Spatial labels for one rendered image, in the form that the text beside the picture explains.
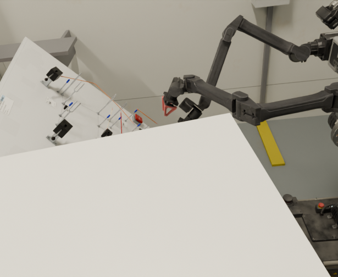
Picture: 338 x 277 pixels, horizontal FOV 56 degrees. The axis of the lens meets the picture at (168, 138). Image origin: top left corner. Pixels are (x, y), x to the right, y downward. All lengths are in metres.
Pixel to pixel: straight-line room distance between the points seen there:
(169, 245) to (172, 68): 2.94
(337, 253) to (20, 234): 2.14
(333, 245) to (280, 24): 1.96
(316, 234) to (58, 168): 2.08
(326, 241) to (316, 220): 0.16
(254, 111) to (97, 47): 2.24
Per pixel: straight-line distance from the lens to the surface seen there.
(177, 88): 1.52
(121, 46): 3.20
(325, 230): 2.46
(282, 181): 3.07
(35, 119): 1.30
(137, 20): 3.09
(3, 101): 1.27
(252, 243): 0.39
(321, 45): 1.84
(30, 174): 0.54
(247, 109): 1.26
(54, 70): 1.48
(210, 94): 1.44
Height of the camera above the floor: 2.17
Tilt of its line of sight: 38 degrees down
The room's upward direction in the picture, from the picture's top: 8 degrees counter-clockwise
